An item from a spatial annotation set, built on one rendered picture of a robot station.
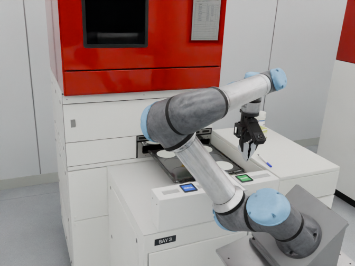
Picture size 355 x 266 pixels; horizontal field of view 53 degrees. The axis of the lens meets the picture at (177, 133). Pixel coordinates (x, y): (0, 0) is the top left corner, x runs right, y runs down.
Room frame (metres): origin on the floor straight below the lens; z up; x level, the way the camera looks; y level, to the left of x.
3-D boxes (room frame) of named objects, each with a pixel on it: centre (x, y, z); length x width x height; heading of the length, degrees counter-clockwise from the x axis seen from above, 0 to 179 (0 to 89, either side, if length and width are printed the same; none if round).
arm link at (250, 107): (1.38, -0.28, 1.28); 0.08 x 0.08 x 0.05
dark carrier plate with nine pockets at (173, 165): (1.67, -0.09, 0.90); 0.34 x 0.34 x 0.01; 24
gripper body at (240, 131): (1.38, -0.28, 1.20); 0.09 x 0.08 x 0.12; 23
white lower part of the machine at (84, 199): (2.11, 0.32, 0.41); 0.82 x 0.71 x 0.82; 114
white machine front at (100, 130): (1.80, 0.18, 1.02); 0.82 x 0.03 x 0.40; 114
